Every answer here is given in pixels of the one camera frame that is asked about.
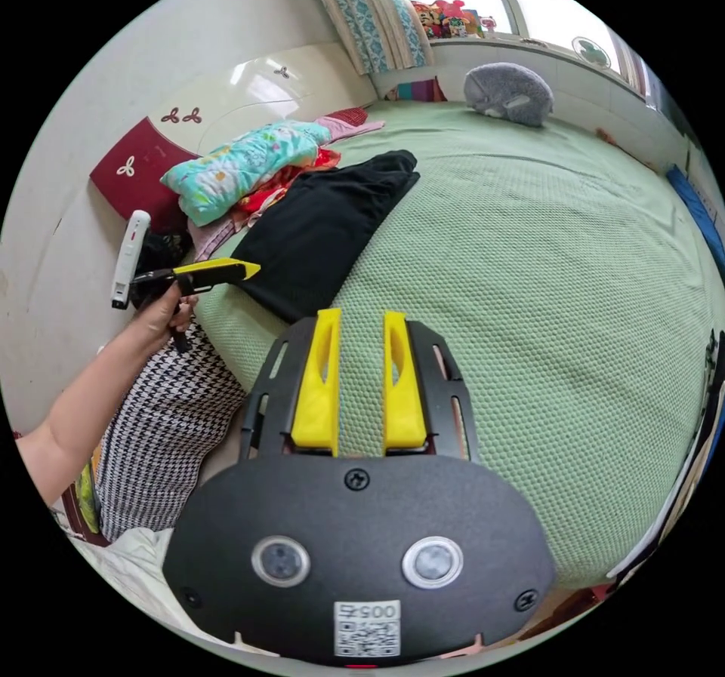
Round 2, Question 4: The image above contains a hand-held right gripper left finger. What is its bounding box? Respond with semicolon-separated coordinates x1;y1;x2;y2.
291;307;343;458

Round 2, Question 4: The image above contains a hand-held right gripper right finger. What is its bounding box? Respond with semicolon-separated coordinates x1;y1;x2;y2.
382;310;427;455

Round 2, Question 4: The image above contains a person's left forearm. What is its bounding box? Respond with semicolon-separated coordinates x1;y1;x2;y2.
15;318;159;509

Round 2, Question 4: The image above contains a black short sleeve shirt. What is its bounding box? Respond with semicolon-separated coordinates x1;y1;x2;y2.
230;149;421;325

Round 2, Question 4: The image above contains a person's left hand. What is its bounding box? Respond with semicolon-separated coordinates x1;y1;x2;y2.
133;286;200;351

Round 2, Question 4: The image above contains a pile of clothes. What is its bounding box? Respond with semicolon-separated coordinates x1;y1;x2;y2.
160;106;386;263

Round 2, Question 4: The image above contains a white and red headboard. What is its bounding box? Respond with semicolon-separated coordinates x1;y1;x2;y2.
0;42;378;429

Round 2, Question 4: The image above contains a bed with green woven mat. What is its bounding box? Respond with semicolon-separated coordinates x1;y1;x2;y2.
192;97;721;593

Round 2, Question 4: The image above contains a patterned teal curtain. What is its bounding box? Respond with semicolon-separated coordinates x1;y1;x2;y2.
288;0;434;75

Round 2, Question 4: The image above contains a grey plush pillow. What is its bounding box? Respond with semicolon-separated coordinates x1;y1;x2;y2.
463;63;556;128

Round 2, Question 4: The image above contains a small white fan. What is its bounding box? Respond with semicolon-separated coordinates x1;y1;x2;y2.
570;35;614;72

